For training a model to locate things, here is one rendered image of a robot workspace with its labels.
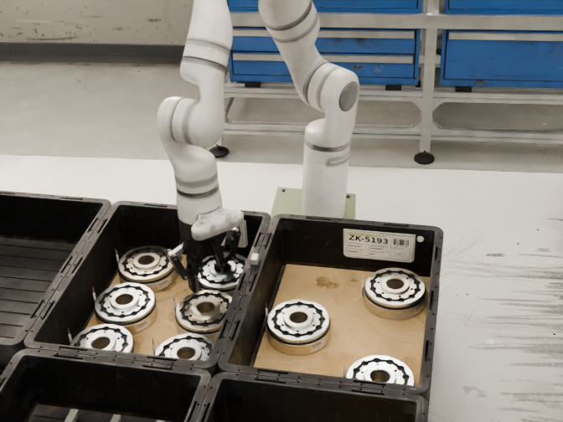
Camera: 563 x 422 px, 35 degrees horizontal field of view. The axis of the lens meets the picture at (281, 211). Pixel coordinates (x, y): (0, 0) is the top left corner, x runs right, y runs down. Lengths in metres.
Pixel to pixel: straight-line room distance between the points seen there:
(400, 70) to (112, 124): 1.31
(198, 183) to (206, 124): 0.11
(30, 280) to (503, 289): 0.90
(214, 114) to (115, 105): 2.76
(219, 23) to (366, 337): 0.55
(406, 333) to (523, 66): 2.04
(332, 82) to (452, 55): 1.71
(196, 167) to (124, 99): 2.77
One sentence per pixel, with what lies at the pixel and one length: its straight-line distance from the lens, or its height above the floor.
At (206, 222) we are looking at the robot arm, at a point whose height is 1.01.
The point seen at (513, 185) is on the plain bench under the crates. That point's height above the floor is 0.70.
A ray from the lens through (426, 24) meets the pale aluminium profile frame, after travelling 3.25.
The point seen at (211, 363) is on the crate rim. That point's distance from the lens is 1.28.
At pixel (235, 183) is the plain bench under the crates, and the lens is 2.09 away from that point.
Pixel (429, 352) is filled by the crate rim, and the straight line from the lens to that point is 1.29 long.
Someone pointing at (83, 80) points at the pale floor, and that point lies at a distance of 4.38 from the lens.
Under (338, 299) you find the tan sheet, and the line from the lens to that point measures 1.53.
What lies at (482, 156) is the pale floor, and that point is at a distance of 3.59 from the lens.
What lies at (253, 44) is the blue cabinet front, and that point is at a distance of 3.38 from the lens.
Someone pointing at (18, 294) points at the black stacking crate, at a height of 0.83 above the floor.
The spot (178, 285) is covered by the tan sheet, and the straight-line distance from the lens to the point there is 1.58.
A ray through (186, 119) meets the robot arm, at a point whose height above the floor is 1.19.
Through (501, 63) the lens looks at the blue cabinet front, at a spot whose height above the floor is 0.42.
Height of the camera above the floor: 1.81
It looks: 34 degrees down
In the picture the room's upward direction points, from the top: 3 degrees counter-clockwise
